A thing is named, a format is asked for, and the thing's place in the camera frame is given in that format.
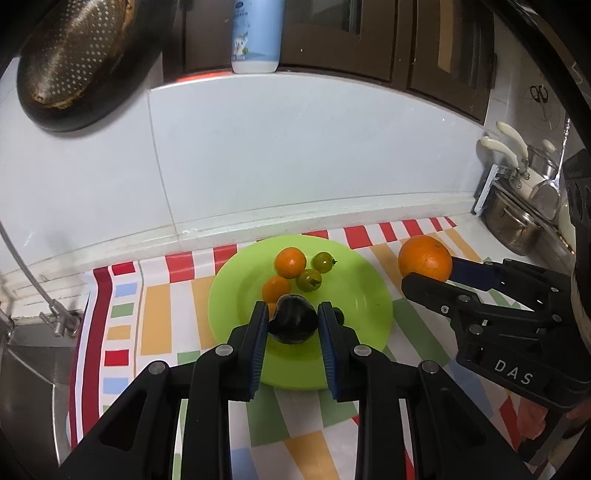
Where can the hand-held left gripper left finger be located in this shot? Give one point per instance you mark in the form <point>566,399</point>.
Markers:
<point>258,350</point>

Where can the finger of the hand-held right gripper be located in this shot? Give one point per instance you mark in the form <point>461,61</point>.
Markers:
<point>475,273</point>
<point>429,290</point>

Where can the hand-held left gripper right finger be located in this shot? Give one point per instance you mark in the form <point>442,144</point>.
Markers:
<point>330,350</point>

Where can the orange mandarin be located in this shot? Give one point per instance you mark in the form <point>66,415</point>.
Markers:
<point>291,262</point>
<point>425,258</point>
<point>276,288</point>

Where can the dark purple plum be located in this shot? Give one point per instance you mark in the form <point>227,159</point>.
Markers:
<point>293,321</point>

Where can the green plate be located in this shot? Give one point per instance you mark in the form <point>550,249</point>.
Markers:
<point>360,304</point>

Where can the green tomato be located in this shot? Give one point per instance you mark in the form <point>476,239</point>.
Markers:
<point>324,261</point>
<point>309,280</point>

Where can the person's right hand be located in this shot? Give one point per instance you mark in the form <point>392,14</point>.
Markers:
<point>533,422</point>

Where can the large steel pot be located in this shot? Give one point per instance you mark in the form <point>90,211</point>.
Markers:
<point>508,226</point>

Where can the steel mesh skimmer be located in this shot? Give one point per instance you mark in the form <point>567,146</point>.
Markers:
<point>545,196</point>

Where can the colourful striped tablecloth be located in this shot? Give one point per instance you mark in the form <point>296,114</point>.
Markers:
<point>157,318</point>

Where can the steel pot with lid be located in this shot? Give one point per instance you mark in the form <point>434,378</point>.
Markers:
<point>538,159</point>

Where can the thin steel gooseneck faucet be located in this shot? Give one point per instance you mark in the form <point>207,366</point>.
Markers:
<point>57,318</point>

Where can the dark brown cabinet door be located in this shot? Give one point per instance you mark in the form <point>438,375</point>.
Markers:
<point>480,69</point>
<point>378,46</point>

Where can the steel kitchen sink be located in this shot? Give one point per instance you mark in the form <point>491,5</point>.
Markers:
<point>32,392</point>

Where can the black frying pan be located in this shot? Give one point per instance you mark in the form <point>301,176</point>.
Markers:
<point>115,101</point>

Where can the white blue pump bottle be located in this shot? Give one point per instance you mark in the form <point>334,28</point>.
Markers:
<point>256,37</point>

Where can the golden perforated colander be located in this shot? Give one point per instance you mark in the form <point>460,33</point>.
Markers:
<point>78,55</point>

